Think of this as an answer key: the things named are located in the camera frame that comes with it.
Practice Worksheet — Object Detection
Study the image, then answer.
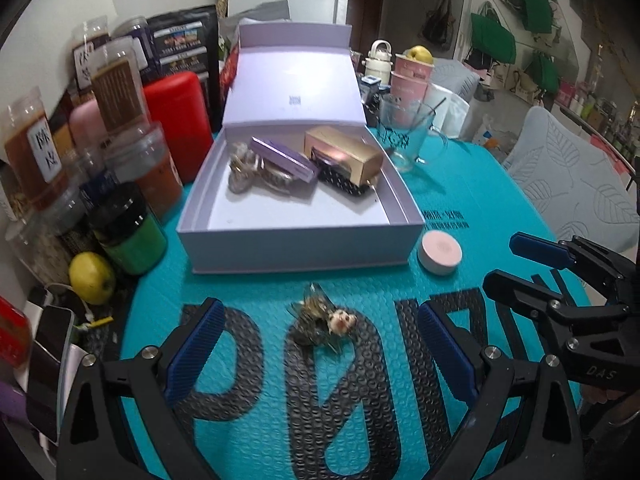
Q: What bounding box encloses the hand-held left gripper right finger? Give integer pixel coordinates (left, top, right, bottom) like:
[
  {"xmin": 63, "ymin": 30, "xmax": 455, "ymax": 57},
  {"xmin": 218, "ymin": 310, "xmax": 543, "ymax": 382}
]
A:
[{"xmin": 417, "ymin": 302, "xmax": 586, "ymax": 480}]

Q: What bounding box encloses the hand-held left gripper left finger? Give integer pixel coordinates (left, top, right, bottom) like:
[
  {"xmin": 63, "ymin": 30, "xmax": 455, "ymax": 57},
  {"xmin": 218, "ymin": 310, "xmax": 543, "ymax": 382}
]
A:
[{"xmin": 55, "ymin": 297, "xmax": 226, "ymax": 480}]

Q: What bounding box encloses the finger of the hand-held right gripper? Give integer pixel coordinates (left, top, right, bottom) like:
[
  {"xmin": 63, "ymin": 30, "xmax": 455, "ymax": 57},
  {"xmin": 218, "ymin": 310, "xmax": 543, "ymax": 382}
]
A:
[
  {"xmin": 509, "ymin": 231, "xmax": 631, "ymax": 291},
  {"xmin": 482, "ymin": 269, "xmax": 618, "ymax": 341}
]

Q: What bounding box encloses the pink round compact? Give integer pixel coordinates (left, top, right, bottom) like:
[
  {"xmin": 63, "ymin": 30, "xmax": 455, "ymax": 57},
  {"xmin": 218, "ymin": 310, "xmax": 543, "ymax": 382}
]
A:
[{"xmin": 417, "ymin": 231, "xmax": 457, "ymax": 277}]

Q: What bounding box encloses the flower decorated hair clip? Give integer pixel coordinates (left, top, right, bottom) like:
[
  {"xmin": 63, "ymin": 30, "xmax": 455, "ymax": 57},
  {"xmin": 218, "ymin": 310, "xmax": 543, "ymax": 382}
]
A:
[{"xmin": 287, "ymin": 282, "xmax": 358, "ymax": 356}]

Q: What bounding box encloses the clear hair claw clip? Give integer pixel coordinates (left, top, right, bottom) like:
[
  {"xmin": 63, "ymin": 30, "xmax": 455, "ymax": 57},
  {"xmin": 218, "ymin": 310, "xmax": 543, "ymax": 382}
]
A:
[{"xmin": 227, "ymin": 141, "xmax": 266, "ymax": 196}]

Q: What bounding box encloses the pearly beige hair clip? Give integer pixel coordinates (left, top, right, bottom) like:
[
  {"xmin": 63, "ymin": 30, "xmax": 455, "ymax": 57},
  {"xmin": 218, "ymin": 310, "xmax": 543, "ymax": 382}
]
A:
[{"xmin": 257, "ymin": 160, "xmax": 301, "ymax": 193}]

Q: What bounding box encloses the black dotted box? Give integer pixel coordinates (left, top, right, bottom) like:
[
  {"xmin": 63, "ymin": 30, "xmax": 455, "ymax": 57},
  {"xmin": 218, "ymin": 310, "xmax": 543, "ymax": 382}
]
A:
[{"xmin": 310, "ymin": 147, "xmax": 373, "ymax": 198}]

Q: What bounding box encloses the purple long box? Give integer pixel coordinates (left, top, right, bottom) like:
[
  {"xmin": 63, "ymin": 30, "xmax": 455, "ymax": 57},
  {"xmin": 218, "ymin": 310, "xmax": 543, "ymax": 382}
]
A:
[{"xmin": 249, "ymin": 136, "xmax": 321, "ymax": 196}]

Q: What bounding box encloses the gold box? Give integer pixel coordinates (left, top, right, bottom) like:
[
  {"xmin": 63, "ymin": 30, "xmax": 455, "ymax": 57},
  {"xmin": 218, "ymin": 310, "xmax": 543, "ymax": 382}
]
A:
[{"xmin": 304, "ymin": 125, "xmax": 385, "ymax": 188}]

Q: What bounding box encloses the lilac gift box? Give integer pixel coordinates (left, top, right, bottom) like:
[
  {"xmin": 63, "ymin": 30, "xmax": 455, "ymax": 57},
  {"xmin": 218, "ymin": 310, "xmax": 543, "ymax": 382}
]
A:
[{"xmin": 176, "ymin": 22, "xmax": 426, "ymax": 275}]

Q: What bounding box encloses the teal bubble mat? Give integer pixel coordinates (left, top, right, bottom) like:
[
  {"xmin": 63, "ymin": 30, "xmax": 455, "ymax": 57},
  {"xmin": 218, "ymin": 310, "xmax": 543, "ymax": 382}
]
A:
[{"xmin": 117, "ymin": 127, "xmax": 583, "ymax": 480}]

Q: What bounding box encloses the grey leaf chair cover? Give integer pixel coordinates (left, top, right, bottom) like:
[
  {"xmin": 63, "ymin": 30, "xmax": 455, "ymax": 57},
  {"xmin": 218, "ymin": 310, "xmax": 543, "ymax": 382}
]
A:
[
  {"xmin": 501, "ymin": 106, "xmax": 640, "ymax": 256},
  {"xmin": 430, "ymin": 59, "xmax": 482, "ymax": 106}
]

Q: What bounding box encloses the green jar black lid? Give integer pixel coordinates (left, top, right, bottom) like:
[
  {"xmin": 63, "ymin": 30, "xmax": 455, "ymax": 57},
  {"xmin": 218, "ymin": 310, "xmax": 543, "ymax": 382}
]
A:
[{"xmin": 87, "ymin": 182, "xmax": 168, "ymax": 276}]

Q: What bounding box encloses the yellow green apple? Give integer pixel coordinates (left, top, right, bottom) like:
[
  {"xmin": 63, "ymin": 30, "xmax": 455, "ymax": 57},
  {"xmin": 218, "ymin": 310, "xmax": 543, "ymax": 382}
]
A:
[{"xmin": 69, "ymin": 252, "xmax": 117, "ymax": 306}]

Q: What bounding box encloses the smartphone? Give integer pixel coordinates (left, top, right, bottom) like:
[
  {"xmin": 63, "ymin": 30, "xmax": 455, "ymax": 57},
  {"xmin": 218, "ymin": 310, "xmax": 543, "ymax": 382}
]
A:
[{"xmin": 25, "ymin": 305, "xmax": 76, "ymax": 443}]

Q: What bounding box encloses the row of bottles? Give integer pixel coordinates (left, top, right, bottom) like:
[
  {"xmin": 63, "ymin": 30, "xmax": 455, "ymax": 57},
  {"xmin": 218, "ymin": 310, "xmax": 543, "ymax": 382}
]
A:
[{"xmin": 555, "ymin": 80, "xmax": 640, "ymax": 161}]

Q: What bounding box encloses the grey lid jar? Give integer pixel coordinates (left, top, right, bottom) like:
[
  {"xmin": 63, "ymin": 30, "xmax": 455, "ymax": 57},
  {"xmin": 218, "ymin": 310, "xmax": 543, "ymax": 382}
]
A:
[{"xmin": 105, "ymin": 122, "xmax": 185, "ymax": 221}]

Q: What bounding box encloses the thin dark stirrer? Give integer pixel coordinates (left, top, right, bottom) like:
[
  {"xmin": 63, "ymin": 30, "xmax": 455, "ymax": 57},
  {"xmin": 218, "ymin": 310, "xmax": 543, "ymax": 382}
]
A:
[{"xmin": 385, "ymin": 97, "xmax": 448, "ymax": 153}]

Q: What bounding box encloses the glass cup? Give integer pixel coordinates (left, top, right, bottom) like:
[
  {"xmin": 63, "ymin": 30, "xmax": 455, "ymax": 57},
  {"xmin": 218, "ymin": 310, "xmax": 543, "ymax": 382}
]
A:
[{"xmin": 379, "ymin": 94, "xmax": 448, "ymax": 173}]

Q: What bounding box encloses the green tote bag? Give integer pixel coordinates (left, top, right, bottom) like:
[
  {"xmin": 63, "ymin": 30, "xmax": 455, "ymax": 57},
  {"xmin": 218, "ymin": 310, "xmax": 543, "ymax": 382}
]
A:
[
  {"xmin": 470, "ymin": 12, "xmax": 516, "ymax": 63},
  {"xmin": 530, "ymin": 52, "xmax": 561, "ymax": 93},
  {"xmin": 517, "ymin": 0, "xmax": 553, "ymax": 33}
]

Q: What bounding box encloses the red tin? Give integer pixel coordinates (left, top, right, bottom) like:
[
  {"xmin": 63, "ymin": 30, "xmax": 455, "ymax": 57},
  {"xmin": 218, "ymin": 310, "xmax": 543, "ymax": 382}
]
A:
[{"xmin": 0, "ymin": 296, "xmax": 33, "ymax": 368}]

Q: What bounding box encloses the purple object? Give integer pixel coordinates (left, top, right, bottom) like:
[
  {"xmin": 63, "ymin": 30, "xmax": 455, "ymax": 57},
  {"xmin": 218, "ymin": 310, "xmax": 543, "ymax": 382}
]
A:
[{"xmin": 0, "ymin": 382, "xmax": 28, "ymax": 418}]

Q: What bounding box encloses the pink paper cup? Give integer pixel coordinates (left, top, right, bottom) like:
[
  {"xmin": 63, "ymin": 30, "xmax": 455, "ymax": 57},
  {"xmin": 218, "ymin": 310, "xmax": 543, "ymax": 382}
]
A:
[
  {"xmin": 395, "ymin": 52, "xmax": 433, "ymax": 83},
  {"xmin": 390, "ymin": 72, "xmax": 431, "ymax": 111}
]

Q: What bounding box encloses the red canister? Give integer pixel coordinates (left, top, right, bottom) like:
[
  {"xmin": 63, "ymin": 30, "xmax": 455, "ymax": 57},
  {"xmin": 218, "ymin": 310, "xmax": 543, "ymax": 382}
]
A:
[{"xmin": 142, "ymin": 71, "xmax": 215, "ymax": 186}]

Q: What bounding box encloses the yellow-green apple on cups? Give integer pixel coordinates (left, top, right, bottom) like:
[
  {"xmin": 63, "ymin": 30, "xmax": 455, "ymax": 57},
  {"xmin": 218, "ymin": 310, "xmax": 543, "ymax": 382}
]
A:
[{"xmin": 405, "ymin": 45, "xmax": 435, "ymax": 66}]

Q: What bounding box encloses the blue and white box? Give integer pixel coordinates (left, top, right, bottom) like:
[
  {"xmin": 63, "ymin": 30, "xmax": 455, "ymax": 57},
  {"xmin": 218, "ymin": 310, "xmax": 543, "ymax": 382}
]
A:
[{"xmin": 361, "ymin": 75, "xmax": 383, "ymax": 106}]

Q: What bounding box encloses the hanging dark bag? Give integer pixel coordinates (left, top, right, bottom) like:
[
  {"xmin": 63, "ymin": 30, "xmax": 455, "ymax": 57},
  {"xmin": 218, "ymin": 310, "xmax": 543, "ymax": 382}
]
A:
[{"xmin": 422, "ymin": 0, "xmax": 456, "ymax": 51}]

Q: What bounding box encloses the orange contents labelled jar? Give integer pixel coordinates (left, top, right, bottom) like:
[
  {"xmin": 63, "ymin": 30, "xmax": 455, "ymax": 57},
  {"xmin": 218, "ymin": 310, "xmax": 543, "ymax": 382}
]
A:
[{"xmin": 4, "ymin": 87, "xmax": 68, "ymax": 211}]

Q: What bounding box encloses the white small kettle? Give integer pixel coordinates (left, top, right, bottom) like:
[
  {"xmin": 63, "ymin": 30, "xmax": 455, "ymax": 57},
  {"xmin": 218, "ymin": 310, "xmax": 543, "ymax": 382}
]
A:
[{"xmin": 362, "ymin": 39, "xmax": 393, "ymax": 86}]

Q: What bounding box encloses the pink bottle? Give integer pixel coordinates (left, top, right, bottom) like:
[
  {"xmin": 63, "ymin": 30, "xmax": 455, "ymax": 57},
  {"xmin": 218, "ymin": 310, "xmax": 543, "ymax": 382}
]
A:
[{"xmin": 69, "ymin": 100, "xmax": 108, "ymax": 153}]

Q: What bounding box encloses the clear plastic spice jar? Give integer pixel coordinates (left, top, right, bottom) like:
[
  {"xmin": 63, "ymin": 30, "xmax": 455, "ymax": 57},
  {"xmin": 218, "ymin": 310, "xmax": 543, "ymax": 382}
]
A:
[
  {"xmin": 92, "ymin": 37, "xmax": 151, "ymax": 136},
  {"xmin": 75, "ymin": 15, "xmax": 111, "ymax": 92}
]

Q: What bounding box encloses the red printed packet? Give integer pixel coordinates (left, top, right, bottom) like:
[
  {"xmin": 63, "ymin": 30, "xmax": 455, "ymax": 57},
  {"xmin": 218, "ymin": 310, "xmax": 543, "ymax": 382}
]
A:
[{"xmin": 220, "ymin": 47, "xmax": 242, "ymax": 96}]

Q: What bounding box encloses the brown door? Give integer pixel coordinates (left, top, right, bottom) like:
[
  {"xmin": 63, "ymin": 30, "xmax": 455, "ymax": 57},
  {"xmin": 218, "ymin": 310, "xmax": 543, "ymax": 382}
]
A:
[{"xmin": 335, "ymin": 0, "xmax": 386, "ymax": 51}]

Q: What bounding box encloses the black snack bag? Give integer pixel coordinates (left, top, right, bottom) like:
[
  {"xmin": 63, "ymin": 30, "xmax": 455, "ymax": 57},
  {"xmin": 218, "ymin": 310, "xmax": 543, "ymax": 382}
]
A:
[{"xmin": 145, "ymin": 5, "xmax": 221, "ymax": 131}]

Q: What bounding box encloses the purple label plastic jar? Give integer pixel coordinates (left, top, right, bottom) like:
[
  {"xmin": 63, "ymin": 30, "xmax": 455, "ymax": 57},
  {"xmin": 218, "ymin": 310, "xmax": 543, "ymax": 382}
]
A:
[{"xmin": 112, "ymin": 16, "xmax": 151, "ymax": 86}]

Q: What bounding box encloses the white charging cable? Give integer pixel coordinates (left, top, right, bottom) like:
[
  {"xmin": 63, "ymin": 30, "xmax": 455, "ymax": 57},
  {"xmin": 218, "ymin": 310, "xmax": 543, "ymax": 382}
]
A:
[{"xmin": 47, "ymin": 282, "xmax": 96, "ymax": 321}]

